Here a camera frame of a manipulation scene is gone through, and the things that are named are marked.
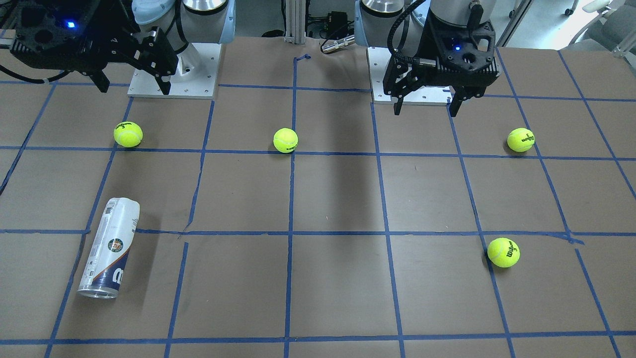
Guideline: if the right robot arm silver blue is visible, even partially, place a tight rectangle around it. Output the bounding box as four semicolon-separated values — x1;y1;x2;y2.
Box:
1;0;236;99

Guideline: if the aluminium frame post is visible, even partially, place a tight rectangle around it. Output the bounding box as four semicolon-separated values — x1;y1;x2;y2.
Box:
284;0;307;46

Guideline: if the silver connector plug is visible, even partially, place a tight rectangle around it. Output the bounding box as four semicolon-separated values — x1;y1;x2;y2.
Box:
320;35;356;55

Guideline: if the white tennis ball can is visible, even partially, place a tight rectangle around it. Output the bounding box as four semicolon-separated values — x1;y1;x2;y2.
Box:
77;197;140;299

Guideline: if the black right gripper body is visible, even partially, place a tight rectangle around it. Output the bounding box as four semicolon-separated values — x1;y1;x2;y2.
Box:
10;0;178;78

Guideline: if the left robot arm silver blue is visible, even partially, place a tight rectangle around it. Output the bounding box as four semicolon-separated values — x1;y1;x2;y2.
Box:
354;0;500;116

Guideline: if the tennis ball centre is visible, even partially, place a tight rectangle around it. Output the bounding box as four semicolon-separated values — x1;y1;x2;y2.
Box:
273;128;299;154

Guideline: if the tennis ball front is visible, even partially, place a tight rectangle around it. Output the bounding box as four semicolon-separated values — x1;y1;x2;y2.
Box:
113;121;143;148

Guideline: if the tennis ball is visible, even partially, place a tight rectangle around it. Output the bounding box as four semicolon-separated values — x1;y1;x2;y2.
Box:
487;237;521;268
113;121;143;148
273;128;299;154
506;128;535;153

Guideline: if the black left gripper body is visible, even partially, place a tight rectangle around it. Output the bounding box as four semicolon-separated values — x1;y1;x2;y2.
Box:
384;20;500;99

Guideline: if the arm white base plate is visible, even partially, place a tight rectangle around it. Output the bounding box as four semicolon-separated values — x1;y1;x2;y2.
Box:
127;43;223;99
367;47;454;105

